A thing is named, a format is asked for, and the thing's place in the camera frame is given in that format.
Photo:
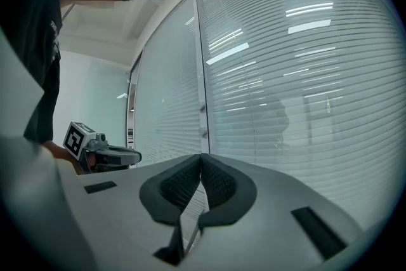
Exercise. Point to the narrow white venetian blind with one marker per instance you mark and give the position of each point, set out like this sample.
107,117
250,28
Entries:
168,98

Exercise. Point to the round blind control knob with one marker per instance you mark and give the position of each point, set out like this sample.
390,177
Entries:
201,106

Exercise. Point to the person's black shirt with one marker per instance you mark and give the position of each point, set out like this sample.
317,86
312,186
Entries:
35,41

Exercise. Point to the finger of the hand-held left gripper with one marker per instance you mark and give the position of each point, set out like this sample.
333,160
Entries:
125,156

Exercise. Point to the grey partition frame post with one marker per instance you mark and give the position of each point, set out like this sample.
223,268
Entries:
200,73

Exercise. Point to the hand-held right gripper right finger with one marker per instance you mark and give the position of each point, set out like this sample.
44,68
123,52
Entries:
269,231

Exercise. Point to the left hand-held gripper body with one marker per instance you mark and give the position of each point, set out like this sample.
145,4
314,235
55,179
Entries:
76,141

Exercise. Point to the wide white venetian blind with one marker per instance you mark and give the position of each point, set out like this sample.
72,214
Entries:
301,89

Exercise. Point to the person's left forearm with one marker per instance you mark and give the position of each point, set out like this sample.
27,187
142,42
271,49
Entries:
60,152

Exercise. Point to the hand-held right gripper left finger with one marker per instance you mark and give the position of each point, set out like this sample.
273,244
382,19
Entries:
127,215

